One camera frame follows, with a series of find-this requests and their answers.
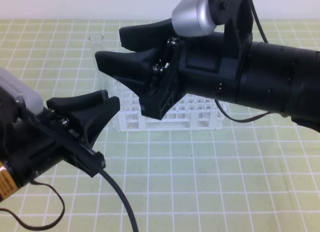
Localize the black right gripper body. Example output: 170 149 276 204
139 0 253 120

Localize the green grid tablecloth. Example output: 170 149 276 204
0 19 320 232

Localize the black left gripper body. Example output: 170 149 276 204
0 90 105 187

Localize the black right camera cable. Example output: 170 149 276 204
213 0 273 123

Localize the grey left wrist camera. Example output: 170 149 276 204
0 68 44 115

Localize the clear glass test tube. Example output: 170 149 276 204
88 34 106 90

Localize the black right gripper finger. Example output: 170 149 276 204
95 48 165 97
119 19 178 52

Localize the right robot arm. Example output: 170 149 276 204
95 0 320 131

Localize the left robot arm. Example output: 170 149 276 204
0 90 120 200

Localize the white test tube rack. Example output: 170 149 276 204
108 79 225 132

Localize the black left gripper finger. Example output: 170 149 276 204
46 89 108 112
67 96 120 148

